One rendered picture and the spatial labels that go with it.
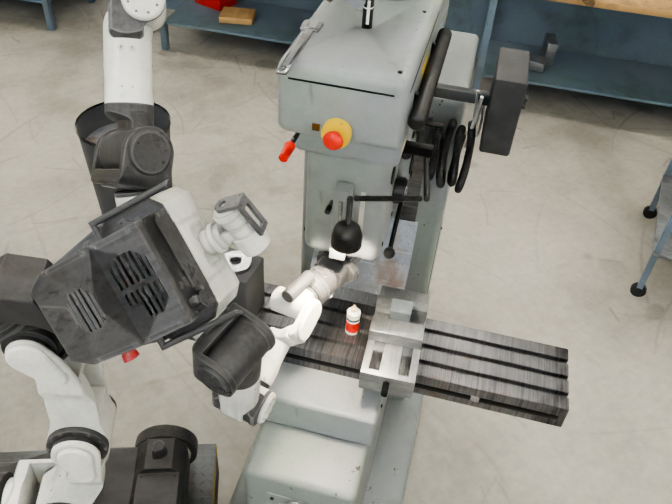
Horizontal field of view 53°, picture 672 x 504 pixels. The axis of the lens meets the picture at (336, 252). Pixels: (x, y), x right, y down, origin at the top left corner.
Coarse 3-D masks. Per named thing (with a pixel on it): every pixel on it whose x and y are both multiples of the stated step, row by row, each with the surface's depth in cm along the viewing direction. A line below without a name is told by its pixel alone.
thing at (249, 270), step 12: (228, 252) 197; (240, 252) 197; (240, 264) 193; (252, 264) 195; (240, 276) 191; (252, 276) 193; (240, 288) 191; (252, 288) 196; (240, 300) 195; (252, 300) 199; (252, 312) 202
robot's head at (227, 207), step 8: (224, 200) 129; (232, 200) 128; (240, 200) 127; (248, 200) 129; (216, 208) 129; (224, 208) 127; (232, 208) 127; (240, 208) 126; (256, 208) 131; (216, 216) 129; (224, 216) 128; (232, 216) 128; (248, 216) 128; (256, 216) 131; (256, 224) 130; (264, 224) 132; (256, 232) 131
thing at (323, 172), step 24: (312, 168) 159; (336, 168) 157; (360, 168) 156; (384, 168) 155; (312, 192) 164; (360, 192) 160; (384, 192) 159; (312, 216) 168; (360, 216) 164; (384, 216) 165; (312, 240) 173
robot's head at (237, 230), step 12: (240, 216) 129; (252, 216) 133; (216, 228) 132; (228, 228) 130; (240, 228) 130; (252, 228) 131; (216, 240) 132; (228, 240) 133; (240, 240) 132; (252, 240) 132; (264, 240) 133; (252, 252) 133
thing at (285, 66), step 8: (304, 24) 140; (320, 24) 141; (304, 32) 137; (312, 32) 138; (296, 40) 134; (304, 40) 134; (296, 48) 131; (288, 56) 128; (296, 56) 129; (280, 64) 126; (288, 64) 126; (280, 72) 124
